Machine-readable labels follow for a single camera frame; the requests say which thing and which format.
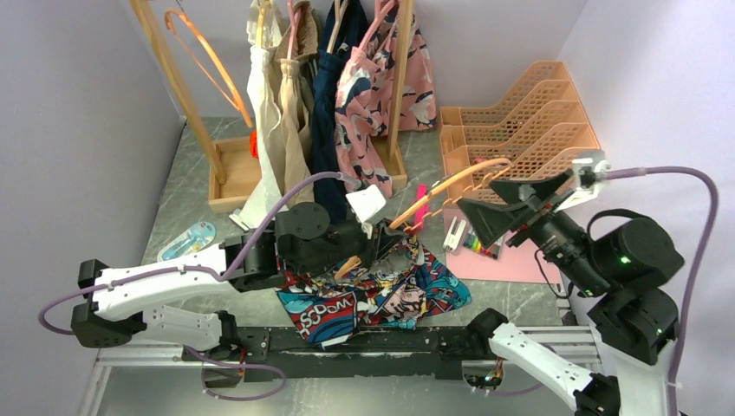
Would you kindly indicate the pink clip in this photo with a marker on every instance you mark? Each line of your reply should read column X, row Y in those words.
column 418, row 219

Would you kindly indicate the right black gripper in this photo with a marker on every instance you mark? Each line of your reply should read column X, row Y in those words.
column 530, row 204

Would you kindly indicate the orange plastic file organizer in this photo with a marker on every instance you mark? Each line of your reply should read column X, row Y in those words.
column 540, row 125

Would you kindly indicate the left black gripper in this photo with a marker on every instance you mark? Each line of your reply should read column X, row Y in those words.
column 374, row 248

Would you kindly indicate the blue toothbrush package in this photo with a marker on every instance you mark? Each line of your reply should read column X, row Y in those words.
column 197, row 237

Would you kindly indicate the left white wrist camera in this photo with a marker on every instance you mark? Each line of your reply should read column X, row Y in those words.
column 367, row 203

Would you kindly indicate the wooden clothes rack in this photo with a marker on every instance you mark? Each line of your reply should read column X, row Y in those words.
column 233, row 170

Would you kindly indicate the white marker pens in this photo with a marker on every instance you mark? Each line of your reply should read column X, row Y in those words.
column 454, row 235

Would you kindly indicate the orange hanger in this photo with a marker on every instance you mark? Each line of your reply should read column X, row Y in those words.
column 228, row 88
column 495, row 168

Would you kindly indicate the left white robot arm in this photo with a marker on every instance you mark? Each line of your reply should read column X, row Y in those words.
column 123, row 303

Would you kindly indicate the white hanging garment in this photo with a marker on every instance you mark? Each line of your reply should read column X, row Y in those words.
column 266, row 27

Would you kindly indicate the comic print shorts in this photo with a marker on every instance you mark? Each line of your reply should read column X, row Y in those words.
column 408, row 284

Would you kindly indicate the pink floral hanging garment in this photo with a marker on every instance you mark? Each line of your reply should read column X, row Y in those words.
column 365, row 94

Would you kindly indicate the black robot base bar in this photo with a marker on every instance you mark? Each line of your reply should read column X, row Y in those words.
column 374, row 352

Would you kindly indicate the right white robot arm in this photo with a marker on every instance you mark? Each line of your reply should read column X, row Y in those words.
column 623, row 271

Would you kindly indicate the beige hanging garment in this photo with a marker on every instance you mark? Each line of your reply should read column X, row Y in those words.
column 295, row 64

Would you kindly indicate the marker pen set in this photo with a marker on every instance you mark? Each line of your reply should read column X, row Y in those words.
column 472, row 242

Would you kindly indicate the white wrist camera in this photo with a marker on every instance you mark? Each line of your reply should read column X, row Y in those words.
column 588, row 169
column 367, row 203

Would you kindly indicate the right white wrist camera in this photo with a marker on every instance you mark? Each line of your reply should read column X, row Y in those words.
column 588, row 169

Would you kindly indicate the navy hanging garment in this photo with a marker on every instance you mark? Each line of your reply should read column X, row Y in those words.
column 344, row 29

